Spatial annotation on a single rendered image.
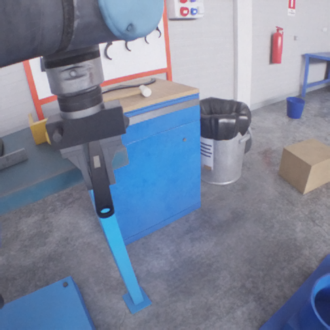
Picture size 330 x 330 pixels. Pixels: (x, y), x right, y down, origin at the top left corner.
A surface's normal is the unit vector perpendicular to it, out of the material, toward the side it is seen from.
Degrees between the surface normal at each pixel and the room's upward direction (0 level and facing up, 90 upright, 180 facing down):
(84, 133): 90
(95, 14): 112
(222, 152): 93
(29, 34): 121
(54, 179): 90
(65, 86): 91
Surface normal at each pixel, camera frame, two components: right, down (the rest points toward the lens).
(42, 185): 0.54, 0.41
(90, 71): 0.79, 0.28
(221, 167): -0.16, 0.58
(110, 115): 0.31, 0.49
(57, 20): 0.71, 0.60
